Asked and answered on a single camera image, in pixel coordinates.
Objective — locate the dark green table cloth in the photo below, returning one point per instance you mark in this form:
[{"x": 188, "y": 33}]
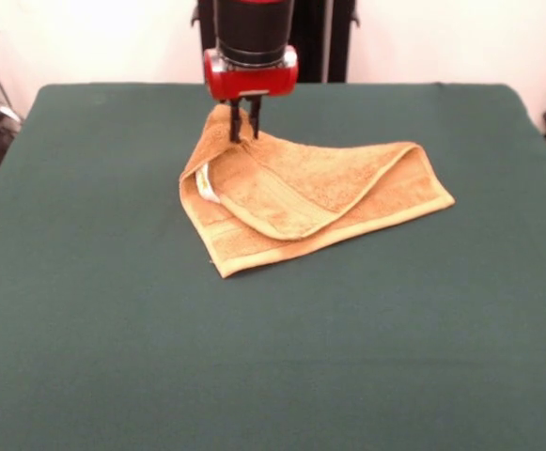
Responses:
[{"x": 113, "y": 282}]

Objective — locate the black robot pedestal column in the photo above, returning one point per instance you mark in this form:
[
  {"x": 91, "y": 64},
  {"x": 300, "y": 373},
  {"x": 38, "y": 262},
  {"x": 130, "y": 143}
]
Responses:
[{"x": 319, "y": 42}]

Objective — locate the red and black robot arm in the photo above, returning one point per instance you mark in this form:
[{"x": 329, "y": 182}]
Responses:
[{"x": 254, "y": 28}]

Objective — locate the orange terry towel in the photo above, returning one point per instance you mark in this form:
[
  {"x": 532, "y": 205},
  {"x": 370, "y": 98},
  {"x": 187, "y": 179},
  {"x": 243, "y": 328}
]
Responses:
[{"x": 301, "y": 197}]

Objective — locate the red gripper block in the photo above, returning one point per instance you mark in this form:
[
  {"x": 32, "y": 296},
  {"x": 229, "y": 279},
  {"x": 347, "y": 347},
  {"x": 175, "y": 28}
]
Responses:
[{"x": 254, "y": 82}]

